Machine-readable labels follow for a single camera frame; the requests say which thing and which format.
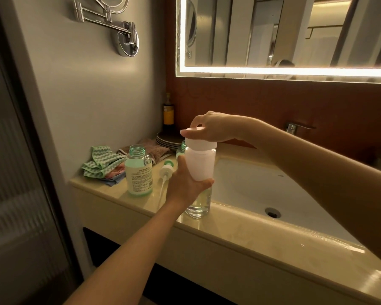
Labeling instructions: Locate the person's right hand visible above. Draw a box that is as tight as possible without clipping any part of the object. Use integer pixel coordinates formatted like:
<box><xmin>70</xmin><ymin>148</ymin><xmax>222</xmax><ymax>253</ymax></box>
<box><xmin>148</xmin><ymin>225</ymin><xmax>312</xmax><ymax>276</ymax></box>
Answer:
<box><xmin>185</xmin><ymin>111</ymin><xmax>252</xmax><ymax>143</ymax></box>

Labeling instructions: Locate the person's left hand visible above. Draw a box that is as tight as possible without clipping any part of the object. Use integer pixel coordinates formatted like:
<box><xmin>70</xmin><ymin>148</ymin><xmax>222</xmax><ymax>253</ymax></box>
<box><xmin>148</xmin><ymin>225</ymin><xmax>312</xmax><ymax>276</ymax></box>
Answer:
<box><xmin>166</xmin><ymin>154</ymin><xmax>215</xmax><ymax>215</ymax></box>

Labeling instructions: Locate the white bottle cap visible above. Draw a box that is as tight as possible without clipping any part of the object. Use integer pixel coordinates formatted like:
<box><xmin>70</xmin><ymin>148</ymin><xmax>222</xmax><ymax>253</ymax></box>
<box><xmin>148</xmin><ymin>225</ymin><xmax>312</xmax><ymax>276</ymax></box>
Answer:
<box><xmin>180</xmin><ymin>125</ymin><xmax>218</xmax><ymax>152</ymax></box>

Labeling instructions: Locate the clear bottle with white label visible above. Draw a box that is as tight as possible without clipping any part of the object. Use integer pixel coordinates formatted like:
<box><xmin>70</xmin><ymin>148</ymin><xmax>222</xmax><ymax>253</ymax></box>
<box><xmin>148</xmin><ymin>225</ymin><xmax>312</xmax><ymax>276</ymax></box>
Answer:
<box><xmin>184</xmin><ymin>143</ymin><xmax>217</xmax><ymax>219</ymax></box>

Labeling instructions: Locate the person's right forearm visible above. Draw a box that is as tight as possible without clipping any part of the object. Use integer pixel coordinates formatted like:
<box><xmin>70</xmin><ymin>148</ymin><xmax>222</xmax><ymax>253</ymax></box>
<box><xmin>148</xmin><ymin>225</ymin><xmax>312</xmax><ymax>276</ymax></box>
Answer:
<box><xmin>246</xmin><ymin>117</ymin><xmax>381</xmax><ymax>270</ymax></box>

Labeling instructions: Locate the person's left forearm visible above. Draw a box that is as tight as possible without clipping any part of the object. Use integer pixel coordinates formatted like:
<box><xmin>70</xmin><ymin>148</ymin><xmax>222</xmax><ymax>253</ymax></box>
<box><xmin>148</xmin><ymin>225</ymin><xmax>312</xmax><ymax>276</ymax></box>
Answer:
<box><xmin>63</xmin><ymin>201</ymin><xmax>185</xmax><ymax>305</ymax></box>

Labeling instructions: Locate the dark bottle with yellow label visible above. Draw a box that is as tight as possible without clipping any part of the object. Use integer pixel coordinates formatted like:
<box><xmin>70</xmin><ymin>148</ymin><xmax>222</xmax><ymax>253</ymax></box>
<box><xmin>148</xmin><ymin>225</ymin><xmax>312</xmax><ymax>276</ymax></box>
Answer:
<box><xmin>163</xmin><ymin>93</ymin><xmax>175</xmax><ymax>134</ymax></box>

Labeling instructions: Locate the stack of dark plates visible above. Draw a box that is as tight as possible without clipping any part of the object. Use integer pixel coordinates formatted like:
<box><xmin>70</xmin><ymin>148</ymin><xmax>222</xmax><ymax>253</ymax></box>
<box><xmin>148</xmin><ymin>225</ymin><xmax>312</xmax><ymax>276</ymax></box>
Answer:
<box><xmin>155</xmin><ymin>130</ymin><xmax>186</xmax><ymax>149</ymax></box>

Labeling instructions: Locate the white green pump head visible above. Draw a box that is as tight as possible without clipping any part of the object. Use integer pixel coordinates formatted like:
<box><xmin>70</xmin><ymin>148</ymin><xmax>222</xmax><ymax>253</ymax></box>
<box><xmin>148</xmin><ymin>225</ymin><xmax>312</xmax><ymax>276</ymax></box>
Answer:
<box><xmin>158</xmin><ymin>161</ymin><xmax>178</xmax><ymax>211</ymax></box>

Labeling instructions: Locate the brown towel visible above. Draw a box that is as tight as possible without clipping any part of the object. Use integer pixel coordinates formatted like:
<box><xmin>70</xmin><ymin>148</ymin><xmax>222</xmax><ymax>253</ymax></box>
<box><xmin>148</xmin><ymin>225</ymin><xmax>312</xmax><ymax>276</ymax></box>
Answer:
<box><xmin>117</xmin><ymin>138</ymin><xmax>173</xmax><ymax>163</ymax></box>

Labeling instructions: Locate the open green bottle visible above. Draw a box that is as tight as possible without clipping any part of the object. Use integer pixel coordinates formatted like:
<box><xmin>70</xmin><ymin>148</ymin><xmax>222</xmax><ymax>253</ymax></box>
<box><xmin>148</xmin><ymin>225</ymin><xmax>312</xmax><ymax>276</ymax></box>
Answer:
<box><xmin>124</xmin><ymin>145</ymin><xmax>154</xmax><ymax>197</ymax></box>

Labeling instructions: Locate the white sink basin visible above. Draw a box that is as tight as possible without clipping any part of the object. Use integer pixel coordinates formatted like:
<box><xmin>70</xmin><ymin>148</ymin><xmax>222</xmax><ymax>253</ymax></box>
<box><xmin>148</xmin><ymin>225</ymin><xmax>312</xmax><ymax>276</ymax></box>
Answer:
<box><xmin>209</xmin><ymin>156</ymin><xmax>366</xmax><ymax>245</ymax></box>

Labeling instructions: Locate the pink cloth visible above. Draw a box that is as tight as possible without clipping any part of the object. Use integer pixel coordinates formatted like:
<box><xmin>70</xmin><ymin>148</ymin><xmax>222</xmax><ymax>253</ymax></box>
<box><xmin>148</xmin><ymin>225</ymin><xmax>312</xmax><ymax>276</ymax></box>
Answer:
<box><xmin>104</xmin><ymin>168</ymin><xmax>126</xmax><ymax>182</ymax></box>

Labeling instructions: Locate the chrome faucet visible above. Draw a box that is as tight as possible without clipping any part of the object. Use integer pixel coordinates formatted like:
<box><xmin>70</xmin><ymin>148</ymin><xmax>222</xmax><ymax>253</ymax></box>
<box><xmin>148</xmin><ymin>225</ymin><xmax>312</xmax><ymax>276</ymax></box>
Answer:
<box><xmin>284</xmin><ymin>121</ymin><xmax>317</xmax><ymax>135</ymax></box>

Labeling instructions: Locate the green striped cloth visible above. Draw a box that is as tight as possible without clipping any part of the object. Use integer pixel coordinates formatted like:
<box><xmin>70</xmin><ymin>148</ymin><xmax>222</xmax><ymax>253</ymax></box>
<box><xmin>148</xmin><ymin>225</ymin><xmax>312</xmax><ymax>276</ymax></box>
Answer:
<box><xmin>81</xmin><ymin>146</ymin><xmax>126</xmax><ymax>180</ymax></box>

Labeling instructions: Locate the frosted glass door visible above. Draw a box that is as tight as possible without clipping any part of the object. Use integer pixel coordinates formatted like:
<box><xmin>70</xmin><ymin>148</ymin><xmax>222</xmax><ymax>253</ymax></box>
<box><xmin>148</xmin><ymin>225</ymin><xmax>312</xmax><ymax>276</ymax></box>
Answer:
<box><xmin>0</xmin><ymin>0</ymin><xmax>84</xmax><ymax>305</ymax></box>

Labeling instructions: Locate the lit wall mirror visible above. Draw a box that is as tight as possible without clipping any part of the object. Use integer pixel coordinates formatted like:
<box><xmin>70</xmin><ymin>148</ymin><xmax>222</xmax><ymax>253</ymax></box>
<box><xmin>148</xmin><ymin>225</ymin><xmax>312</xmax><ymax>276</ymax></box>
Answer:
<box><xmin>175</xmin><ymin>0</ymin><xmax>381</xmax><ymax>85</ymax></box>

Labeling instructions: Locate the chrome wall-mounted swivel mirror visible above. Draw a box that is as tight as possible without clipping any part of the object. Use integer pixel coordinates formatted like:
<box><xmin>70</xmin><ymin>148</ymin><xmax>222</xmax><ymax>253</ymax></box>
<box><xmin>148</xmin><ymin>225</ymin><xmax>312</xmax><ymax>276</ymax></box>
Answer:
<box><xmin>72</xmin><ymin>0</ymin><xmax>140</xmax><ymax>57</ymax></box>

